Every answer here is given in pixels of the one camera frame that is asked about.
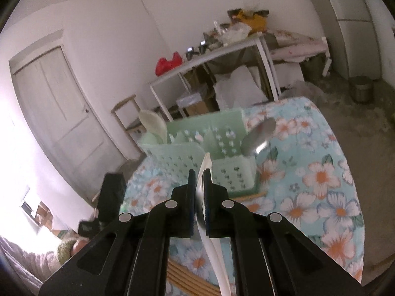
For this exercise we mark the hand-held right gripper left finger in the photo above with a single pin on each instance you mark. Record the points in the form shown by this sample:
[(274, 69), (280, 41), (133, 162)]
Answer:
[(192, 203)]

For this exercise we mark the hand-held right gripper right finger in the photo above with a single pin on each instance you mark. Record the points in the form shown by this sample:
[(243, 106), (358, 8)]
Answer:
[(208, 203)]

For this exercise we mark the white plastic spoon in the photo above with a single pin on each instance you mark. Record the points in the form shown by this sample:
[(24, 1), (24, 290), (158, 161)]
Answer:
[(151, 125), (206, 163)]

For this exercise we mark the wooden chopstick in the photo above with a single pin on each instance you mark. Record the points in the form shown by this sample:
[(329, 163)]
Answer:
[(253, 195)]

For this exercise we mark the green plastic utensil basket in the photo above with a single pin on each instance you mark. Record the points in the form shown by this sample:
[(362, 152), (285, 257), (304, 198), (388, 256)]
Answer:
[(179, 157)]

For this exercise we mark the bundle of wooden chopsticks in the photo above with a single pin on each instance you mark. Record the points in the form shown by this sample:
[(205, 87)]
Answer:
[(185, 279)]

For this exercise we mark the metal spoon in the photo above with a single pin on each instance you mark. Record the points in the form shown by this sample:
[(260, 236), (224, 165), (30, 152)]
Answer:
[(257, 135)]

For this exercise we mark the person's left forearm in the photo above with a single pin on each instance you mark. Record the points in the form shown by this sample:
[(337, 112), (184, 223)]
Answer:
[(27, 259)]

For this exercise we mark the person's left hand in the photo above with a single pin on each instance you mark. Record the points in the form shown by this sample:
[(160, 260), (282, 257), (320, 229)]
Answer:
[(79, 246)]

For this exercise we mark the wooden chair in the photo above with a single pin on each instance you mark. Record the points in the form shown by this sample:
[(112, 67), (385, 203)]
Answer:
[(126, 114)]

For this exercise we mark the white wooden door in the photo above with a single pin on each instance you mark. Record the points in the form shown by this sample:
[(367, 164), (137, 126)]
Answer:
[(61, 108)]

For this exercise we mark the cardboard box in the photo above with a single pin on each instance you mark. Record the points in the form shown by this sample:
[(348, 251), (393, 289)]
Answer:
[(194, 103)]

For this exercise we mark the floral blue blanket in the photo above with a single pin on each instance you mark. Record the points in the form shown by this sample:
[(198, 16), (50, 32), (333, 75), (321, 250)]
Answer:
[(308, 191)]

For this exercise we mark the white pillows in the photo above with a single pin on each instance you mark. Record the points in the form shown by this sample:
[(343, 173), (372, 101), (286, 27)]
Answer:
[(237, 89)]

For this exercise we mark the red plastic bag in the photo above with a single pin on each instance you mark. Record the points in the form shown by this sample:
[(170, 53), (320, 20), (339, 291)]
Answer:
[(166, 64)]

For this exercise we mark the white metal table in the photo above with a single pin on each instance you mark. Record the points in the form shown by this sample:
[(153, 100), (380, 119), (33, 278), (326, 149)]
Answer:
[(209, 60)]

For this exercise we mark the clear plastic bag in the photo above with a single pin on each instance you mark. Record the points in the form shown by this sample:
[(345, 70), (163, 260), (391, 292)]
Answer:
[(302, 89)]

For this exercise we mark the white plastic bag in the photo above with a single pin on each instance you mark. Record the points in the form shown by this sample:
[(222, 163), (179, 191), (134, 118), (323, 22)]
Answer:
[(236, 32)]

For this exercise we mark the grey refrigerator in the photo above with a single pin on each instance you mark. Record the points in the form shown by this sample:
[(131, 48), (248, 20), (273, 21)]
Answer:
[(361, 21)]

